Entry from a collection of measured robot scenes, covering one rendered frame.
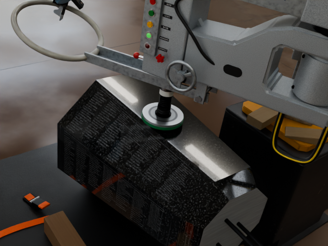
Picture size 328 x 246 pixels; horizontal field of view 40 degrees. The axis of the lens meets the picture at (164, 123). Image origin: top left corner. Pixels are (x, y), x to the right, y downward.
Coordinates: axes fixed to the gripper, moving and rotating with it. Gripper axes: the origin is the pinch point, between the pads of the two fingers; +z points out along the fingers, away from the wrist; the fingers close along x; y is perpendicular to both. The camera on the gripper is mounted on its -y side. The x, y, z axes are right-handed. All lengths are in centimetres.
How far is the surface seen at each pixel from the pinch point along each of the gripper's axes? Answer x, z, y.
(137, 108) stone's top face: 50, 6, -51
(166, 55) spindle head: 63, -40, -48
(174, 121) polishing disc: 64, -6, -67
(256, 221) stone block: 97, 13, -120
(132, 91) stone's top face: 33, 10, -49
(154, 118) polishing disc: 63, -3, -58
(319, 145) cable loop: 93, -43, -119
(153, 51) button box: 61, -39, -43
